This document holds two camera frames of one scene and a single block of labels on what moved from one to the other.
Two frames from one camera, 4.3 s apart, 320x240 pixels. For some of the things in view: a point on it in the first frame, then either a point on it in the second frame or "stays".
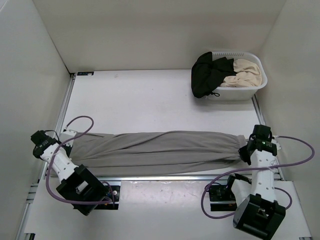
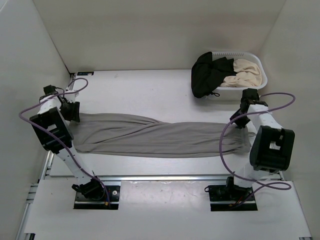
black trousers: (207, 75) stays
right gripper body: (245, 154) -> (242, 121)
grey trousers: (155, 152) -> (111, 133)
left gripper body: (68, 148) -> (67, 110)
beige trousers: (248, 73) stays
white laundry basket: (242, 93) stays
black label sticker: (85, 73) stays
